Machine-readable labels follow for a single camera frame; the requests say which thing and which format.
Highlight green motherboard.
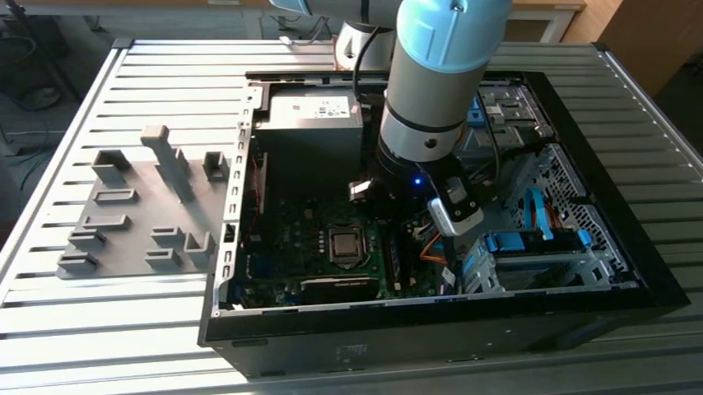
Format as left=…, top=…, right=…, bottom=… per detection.
left=234, top=193, right=440, bottom=308

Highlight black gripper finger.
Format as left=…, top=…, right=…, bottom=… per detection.
left=346, top=177, right=377, bottom=206

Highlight blue plastic bay rail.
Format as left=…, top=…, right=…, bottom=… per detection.
left=461, top=246, right=480, bottom=286

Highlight grey power supply unit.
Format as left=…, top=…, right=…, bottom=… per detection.
left=252, top=89, right=366, bottom=198

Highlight wooden desk white frame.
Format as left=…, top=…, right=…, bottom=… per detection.
left=506, top=0, right=584, bottom=44

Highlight blue disk carrier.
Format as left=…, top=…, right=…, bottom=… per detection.
left=481, top=230, right=592, bottom=253

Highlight blue flat data wire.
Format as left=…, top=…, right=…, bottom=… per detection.
left=524, top=188, right=556, bottom=242

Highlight orange power wires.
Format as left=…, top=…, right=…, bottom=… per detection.
left=420, top=240, right=457, bottom=265

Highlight grey plastic parts rack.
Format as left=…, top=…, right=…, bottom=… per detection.
left=57, top=122, right=232, bottom=277

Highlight black graphics card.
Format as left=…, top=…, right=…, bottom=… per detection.
left=298, top=275, right=381, bottom=305

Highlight low metal disk bay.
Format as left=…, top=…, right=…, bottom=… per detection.
left=457, top=230, right=641, bottom=294

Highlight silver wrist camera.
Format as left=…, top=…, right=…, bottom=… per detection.
left=425, top=196, right=485, bottom=238

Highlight black wire bundle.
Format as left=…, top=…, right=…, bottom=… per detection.
left=470, top=146, right=544, bottom=194

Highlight brown wooden cabinet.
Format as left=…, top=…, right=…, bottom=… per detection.
left=594, top=0, right=703, bottom=98

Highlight black open PC case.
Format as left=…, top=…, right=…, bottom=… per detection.
left=196, top=70, right=690, bottom=378

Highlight silver CPU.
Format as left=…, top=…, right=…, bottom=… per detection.
left=328, top=232, right=366, bottom=259

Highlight tall metal drive cage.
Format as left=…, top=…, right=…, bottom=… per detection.
left=454, top=80, right=556, bottom=176

